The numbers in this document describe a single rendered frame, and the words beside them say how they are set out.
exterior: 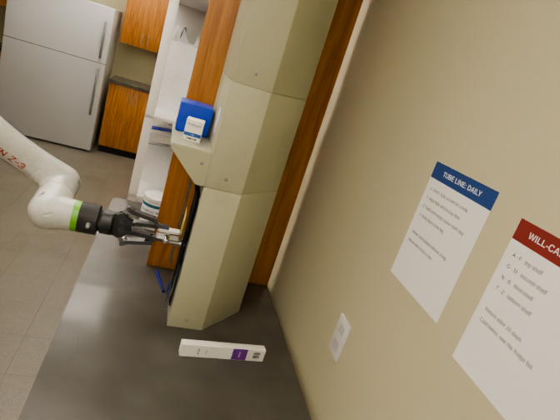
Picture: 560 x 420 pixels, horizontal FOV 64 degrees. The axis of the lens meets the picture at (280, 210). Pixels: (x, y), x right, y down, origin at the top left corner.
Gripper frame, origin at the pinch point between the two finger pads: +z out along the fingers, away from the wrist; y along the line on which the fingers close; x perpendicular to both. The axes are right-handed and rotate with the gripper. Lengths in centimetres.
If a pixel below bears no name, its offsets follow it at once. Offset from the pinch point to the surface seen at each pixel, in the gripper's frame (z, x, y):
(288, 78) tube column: 21, -7, 56
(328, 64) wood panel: 41, 26, 64
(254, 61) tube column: 10, -11, 57
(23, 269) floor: -76, 165, -120
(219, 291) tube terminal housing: 19.2, -8.3, -12.4
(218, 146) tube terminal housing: 6.7, -10.9, 33.3
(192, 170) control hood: 1.4, -10.9, 24.9
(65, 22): -141, 477, 29
